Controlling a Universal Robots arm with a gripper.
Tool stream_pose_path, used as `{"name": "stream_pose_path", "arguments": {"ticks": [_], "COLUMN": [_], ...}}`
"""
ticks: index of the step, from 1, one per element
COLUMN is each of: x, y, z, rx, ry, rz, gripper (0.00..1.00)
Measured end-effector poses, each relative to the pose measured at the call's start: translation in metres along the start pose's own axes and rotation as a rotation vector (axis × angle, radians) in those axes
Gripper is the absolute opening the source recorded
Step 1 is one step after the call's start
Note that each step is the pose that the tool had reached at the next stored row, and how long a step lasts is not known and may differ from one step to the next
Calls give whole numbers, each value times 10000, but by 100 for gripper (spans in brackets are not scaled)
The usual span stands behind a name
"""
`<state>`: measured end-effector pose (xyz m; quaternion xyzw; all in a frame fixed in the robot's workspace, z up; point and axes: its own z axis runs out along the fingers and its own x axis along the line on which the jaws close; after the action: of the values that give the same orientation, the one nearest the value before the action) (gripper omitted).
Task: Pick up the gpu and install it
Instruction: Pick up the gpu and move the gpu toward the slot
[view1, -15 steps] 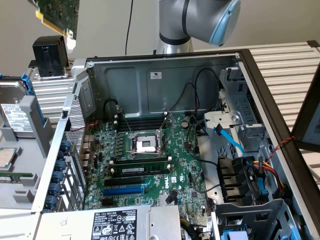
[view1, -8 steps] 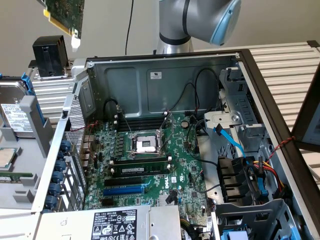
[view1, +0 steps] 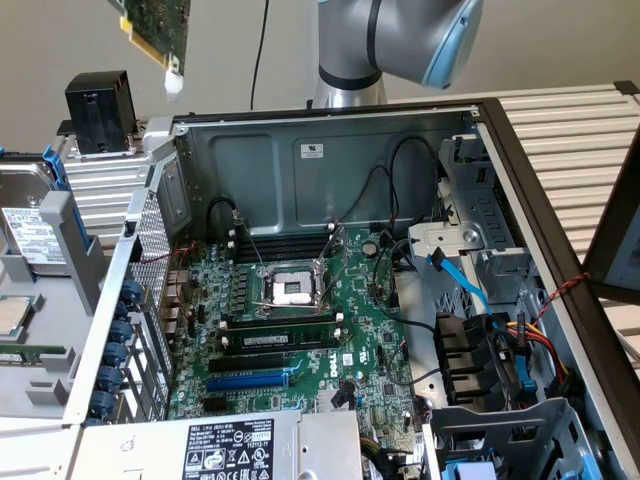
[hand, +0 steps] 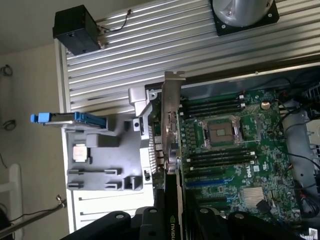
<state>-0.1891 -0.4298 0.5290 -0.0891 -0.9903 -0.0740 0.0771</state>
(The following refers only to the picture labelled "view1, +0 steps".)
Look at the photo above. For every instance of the blue drive rail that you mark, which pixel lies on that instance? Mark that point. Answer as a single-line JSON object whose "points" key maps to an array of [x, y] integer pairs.
{"points": [[450, 472]]}

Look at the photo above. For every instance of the silver hard disk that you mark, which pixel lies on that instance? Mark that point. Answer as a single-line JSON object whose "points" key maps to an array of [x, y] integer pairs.
{"points": [[30, 235]]}

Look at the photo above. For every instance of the thin metal locking lever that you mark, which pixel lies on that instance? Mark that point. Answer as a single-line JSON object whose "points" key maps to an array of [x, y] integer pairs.
{"points": [[285, 307], [251, 245]]}

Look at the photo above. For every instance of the CPU socket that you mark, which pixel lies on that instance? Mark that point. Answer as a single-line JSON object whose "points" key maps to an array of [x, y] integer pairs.
{"points": [[290, 292]]}

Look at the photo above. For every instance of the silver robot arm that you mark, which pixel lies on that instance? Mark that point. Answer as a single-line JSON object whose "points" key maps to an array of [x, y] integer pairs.
{"points": [[350, 40]]}

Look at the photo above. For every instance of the short black expansion slot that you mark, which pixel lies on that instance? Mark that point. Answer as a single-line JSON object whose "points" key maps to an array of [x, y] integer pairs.
{"points": [[214, 406]]}

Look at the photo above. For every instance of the black table end cap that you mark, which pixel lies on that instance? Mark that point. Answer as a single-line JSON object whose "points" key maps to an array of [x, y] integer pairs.
{"points": [[627, 87]]}

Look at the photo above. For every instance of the grey parts rack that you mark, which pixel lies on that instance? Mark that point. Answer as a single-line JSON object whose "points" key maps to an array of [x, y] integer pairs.
{"points": [[50, 310]]}

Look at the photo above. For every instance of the grey disk bay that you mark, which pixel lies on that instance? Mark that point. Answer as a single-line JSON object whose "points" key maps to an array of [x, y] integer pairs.
{"points": [[470, 235]]}

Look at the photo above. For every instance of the coin cell battery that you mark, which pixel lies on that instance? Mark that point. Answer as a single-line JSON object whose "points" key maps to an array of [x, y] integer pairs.
{"points": [[370, 248]]}

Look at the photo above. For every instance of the black intrusion switch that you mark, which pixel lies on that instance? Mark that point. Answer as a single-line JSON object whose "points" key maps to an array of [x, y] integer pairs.
{"points": [[129, 228]]}

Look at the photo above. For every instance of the silver chipset heatsink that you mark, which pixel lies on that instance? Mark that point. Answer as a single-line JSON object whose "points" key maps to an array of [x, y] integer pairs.
{"points": [[325, 400]]}

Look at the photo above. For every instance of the blue expansion slot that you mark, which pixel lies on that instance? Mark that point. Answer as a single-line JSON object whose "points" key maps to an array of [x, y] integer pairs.
{"points": [[245, 384]]}

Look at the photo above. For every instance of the silver CPU chip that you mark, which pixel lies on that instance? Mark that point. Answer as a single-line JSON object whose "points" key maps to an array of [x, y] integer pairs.
{"points": [[15, 315]]}

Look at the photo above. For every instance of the long black expansion slot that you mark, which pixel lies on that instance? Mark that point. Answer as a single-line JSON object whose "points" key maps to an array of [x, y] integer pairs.
{"points": [[245, 363]]}

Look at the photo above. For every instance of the dark framed screen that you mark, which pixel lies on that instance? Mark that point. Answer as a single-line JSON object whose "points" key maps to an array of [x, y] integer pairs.
{"points": [[625, 260]]}

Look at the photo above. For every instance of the grey open PC case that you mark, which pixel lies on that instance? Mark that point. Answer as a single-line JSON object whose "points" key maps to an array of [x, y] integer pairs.
{"points": [[240, 175]]}

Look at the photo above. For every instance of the grey drive cage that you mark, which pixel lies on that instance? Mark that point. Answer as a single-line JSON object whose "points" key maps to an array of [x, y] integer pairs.
{"points": [[500, 420]]}

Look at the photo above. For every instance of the green motherboard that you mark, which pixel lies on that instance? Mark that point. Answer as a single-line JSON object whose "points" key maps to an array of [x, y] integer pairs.
{"points": [[360, 300]]}

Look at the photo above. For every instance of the blue slot bracket latch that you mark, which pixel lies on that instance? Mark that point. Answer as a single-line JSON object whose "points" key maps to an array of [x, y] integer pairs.
{"points": [[131, 291], [102, 401], [120, 331], [114, 354], [109, 377], [122, 310]]}

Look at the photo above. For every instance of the black plastic fan bracket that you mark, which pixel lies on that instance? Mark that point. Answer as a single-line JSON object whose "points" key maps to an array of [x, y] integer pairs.
{"points": [[460, 360]]}

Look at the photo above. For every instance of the graphics card with black shroud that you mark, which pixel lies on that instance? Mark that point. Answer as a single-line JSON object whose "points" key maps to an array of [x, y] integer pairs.
{"points": [[160, 25]]}

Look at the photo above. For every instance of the grey power supply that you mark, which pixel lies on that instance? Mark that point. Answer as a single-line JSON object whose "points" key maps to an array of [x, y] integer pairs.
{"points": [[150, 450]]}

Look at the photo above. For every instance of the blue disk caddy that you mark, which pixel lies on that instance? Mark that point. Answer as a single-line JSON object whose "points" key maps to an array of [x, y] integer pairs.
{"points": [[60, 175]]}

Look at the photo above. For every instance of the metal socket cover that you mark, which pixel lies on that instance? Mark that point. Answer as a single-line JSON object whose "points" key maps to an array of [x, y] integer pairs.
{"points": [[336, 250]]}

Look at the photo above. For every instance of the silver network port block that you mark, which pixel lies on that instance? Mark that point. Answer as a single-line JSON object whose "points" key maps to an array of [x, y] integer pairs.
{"points": [[178, 282]]}

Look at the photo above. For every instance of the black CPU cooler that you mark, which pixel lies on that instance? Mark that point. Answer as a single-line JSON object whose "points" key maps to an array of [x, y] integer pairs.
{"points": [[100, 110]]}

